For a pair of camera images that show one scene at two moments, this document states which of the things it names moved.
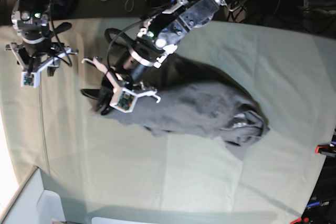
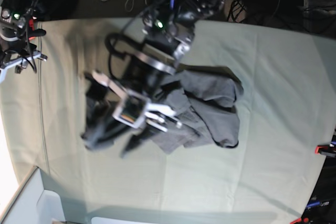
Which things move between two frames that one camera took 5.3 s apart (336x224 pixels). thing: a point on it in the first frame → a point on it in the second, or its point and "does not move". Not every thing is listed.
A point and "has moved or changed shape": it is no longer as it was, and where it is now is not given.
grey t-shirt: [197, 100] has moved or changed shape
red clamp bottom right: [301, 220] does not move
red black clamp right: [326, 149] does not move
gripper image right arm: [138, 57] → [143, 76]
